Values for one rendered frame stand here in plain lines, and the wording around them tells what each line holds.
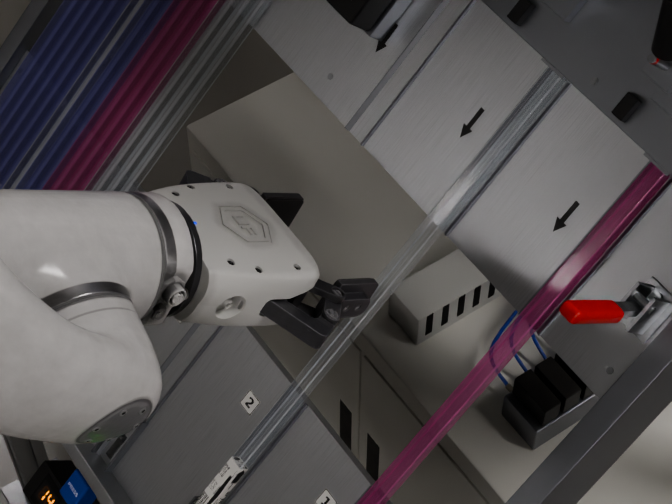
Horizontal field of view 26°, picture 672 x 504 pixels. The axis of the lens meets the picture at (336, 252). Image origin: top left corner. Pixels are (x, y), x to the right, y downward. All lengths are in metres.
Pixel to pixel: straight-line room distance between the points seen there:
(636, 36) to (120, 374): 0.42
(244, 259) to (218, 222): 0.03
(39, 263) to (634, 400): 0.42
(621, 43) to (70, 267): 0.40
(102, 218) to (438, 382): 0.66
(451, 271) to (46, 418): 0.77
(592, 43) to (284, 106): 0.72
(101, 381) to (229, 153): 0.88
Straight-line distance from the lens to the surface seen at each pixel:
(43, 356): 0.74
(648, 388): 1.01
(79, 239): 0.84
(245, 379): 1.21
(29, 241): 0.82
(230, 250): 0.92
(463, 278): 1.47
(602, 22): 1.01
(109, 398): 0.79
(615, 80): 1.00
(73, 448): 1.30
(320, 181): 1.60
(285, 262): 0.94
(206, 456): 1.23
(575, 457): 1.03
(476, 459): 1.41
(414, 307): 1.45
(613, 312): 0.97
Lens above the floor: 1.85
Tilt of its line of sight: 53 degrees down
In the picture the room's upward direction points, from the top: straight up
